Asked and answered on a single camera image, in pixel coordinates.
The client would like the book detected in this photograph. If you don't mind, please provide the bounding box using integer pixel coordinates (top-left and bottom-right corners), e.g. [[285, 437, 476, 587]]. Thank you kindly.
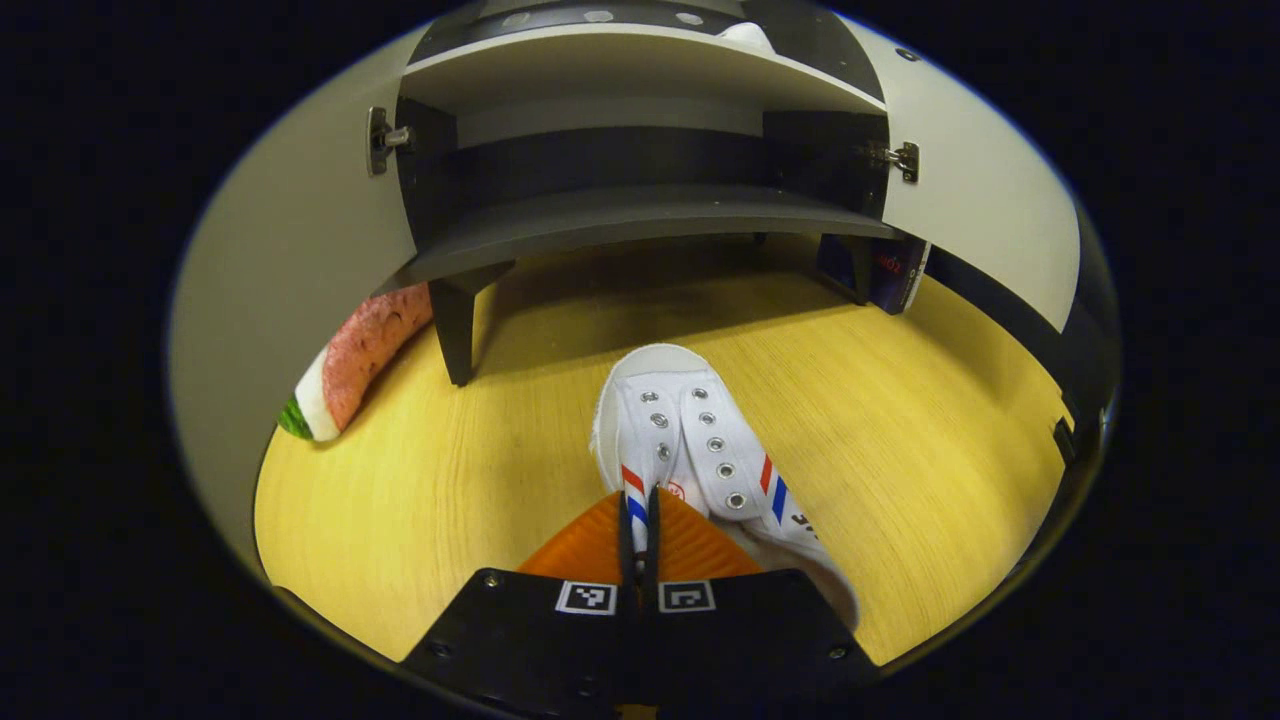
[[815, 232, 931, 316]]

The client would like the white cabinet shelf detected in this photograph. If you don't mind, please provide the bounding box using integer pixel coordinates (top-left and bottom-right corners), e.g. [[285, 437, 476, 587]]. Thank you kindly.
[[400, 22, 889, 116]]

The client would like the white cabinet door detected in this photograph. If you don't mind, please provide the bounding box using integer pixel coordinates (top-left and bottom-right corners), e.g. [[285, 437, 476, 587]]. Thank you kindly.
[[168, 25, 441, 591], [840, 15, 1083, 334]]

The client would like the white shoe cabinet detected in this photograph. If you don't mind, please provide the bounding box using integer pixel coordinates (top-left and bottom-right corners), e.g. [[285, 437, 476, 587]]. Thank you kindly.
[[168, 0, 1086, 591]]

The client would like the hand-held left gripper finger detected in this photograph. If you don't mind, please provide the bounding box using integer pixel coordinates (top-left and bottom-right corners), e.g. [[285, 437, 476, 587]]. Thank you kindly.
[[400, 485, 641, 720], [645, 485, 881, 716]]

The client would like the watermelon slice plush toy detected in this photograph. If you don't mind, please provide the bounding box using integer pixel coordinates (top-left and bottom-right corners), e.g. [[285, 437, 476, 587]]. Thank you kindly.
[[278, 282, 434, 443]]

